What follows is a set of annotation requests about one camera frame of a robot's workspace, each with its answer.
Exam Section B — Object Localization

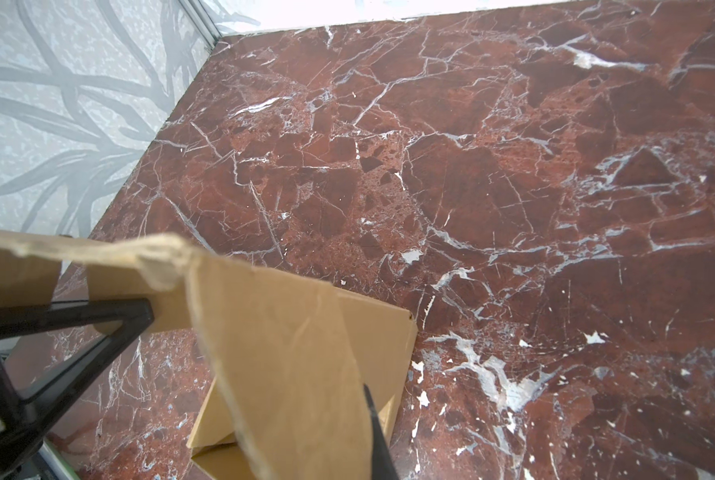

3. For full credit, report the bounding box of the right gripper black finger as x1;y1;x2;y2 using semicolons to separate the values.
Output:
363;384;399;480

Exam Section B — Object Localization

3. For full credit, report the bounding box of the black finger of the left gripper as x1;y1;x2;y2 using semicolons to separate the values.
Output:
0;298;155;475

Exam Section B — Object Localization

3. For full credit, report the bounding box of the brown cardboard box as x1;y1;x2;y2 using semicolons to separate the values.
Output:
0;231;417;479

